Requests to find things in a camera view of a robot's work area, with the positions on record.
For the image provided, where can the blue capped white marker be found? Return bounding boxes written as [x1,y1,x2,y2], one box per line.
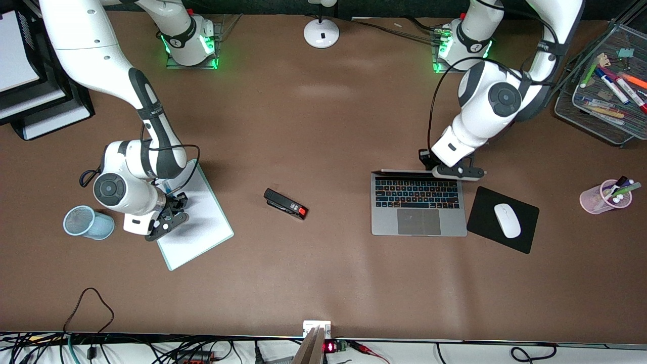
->
[594,67,630,105]

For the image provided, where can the pink mesh pen cup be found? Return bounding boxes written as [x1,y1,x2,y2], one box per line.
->
[579,179,633,215]

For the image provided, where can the green marker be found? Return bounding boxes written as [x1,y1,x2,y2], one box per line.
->
[609,182,642,199]
[580,62,598,89]

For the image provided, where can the white lamp base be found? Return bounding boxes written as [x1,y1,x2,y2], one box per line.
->
[303,0,340,50]

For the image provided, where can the black stapler with red end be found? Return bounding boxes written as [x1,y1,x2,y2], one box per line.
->
[263,188,308,221]

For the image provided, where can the black mesh desk tray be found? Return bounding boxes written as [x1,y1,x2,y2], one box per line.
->
[554,23,647,147]

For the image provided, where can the black mouse pad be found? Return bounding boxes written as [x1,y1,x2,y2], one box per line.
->
[466,186,540,254]

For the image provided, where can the red capped white marker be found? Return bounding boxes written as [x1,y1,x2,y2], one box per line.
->
[614,76,647,114]

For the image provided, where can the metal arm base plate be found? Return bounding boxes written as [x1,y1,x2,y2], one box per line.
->
[166,20,219,70]
[432,25,488,75]

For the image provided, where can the red wire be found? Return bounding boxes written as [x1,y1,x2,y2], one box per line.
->
[349,341,391,364]

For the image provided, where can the orange highlighter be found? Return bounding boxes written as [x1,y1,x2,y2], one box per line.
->
[618,72,647,90]

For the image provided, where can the white computer mouse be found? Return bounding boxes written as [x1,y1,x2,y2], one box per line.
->
[494,203,522,239]

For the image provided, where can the small white box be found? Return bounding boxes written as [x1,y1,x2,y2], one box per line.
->
[303,320,332,338]

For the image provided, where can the silver laptop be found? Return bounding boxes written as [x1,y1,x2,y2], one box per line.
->
[371,168,468,237]

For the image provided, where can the blue mesh pen cup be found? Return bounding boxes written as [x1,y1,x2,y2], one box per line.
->
[63,205,115,241]

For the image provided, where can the black cable tangle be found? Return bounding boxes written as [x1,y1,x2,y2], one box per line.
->
[0,331,167,364]

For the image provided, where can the brown cable loop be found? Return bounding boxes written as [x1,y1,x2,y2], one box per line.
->
[63,288,115,335]

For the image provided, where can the black handled scissors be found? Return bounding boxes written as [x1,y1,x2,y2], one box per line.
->
[79,168,104,189]

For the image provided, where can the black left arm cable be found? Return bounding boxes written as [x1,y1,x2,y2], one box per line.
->
[427,0,562,152]

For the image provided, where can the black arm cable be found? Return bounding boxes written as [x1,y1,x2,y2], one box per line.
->
[136,121,201,175]
[427,0,562,152]

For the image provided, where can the black coiled cable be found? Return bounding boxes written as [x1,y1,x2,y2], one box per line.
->
[511,344,558,362]

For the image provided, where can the black stacked paper tray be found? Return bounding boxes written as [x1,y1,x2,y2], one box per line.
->
[0,0,96,141]

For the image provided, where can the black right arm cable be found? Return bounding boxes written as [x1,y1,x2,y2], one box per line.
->
[136,121,201,175]

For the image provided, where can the wooden stand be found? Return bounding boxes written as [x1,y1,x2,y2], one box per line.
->
[292,326,327,364]

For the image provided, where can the black cable bundle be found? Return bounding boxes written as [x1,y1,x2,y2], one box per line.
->
[351,17,445,43]

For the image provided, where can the mint clipboard with white paper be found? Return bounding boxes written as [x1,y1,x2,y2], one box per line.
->
[152,159,235,271]

